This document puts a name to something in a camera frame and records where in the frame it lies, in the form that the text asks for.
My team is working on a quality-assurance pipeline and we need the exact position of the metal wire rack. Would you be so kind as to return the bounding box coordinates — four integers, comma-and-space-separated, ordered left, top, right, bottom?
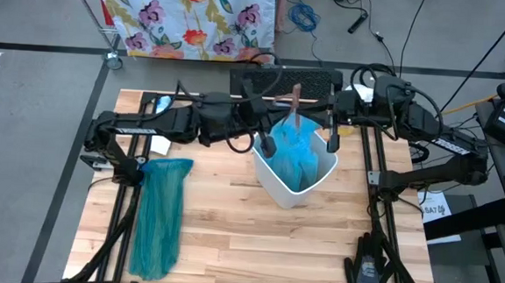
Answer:
61, 0, 129, 72

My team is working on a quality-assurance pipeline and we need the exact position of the blue plastic bin liner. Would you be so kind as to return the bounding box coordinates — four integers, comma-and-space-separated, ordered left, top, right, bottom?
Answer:
260, 81, 326, 194

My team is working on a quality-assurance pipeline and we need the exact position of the blue cable coil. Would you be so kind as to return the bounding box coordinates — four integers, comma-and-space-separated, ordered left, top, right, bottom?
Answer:
285, 2, 326, 61

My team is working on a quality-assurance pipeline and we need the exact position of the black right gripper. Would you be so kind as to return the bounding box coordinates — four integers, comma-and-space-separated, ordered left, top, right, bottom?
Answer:
298, 86, 376, 157

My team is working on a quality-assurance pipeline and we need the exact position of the yellow cable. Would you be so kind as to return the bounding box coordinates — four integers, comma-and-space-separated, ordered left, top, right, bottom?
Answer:
437, 76, 505, 121

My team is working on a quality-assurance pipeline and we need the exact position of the white spray bottle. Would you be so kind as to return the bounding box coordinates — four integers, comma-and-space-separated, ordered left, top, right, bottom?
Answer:
149, 95, 175, 157

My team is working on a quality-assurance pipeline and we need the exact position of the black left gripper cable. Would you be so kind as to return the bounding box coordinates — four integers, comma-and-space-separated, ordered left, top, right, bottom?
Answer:
171, 46, 285, 157

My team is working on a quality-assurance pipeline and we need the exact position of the thin black diagonal rod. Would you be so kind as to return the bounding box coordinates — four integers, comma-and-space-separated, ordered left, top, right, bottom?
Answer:
424, 0, 505, 131

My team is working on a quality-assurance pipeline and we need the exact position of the white plastic trash bin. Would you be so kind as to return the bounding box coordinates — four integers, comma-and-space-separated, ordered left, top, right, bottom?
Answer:
247, 124, 341, 212

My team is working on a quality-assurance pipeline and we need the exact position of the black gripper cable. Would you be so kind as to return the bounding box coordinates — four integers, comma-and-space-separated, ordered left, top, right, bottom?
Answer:
348, 60, 450, 144
171, 46, 285, 157

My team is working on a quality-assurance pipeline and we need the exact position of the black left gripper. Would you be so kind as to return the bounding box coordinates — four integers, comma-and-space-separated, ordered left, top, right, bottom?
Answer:
229, 94, 299, 160

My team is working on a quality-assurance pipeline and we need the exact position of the grey work glove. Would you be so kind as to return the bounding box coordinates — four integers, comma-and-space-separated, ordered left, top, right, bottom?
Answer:
354, 252, 383, 283

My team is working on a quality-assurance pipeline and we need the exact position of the teal mesh bag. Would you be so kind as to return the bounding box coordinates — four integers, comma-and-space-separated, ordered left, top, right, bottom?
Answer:
128, 154, 195, 283

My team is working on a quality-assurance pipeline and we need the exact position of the white printed sheet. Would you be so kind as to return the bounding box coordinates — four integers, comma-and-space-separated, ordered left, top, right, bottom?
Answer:
415, 189, 466, 247

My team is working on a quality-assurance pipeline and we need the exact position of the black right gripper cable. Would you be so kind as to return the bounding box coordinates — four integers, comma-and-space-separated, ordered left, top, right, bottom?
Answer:
348, 60, 450, 144

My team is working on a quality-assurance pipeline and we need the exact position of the wooden post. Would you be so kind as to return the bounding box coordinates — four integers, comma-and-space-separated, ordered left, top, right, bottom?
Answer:
274, 0, 288, 34

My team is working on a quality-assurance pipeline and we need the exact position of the floral print curtain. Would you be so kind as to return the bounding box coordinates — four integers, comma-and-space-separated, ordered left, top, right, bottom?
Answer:
86, 0, 280, 67

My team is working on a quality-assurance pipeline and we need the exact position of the black crossbar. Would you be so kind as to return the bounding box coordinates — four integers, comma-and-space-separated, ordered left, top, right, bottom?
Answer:
421, 194, 505, 246

